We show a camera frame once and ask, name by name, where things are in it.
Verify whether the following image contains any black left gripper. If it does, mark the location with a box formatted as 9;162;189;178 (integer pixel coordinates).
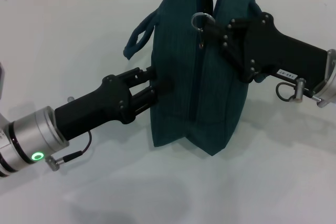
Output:
54;67;174;141

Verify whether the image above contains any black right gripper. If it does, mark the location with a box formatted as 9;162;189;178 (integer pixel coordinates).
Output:
202;12;330;83

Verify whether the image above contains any metal zipper pull ring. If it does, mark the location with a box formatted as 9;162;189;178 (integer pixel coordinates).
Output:
191;12;216;49

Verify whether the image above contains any dark teal insulated lunch bag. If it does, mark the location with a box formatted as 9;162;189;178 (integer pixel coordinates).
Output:
123;0;266;156

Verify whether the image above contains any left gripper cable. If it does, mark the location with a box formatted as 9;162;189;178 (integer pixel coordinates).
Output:
45;129;92;172

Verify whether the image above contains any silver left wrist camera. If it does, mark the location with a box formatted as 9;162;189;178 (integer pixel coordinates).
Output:
0;62;6;97

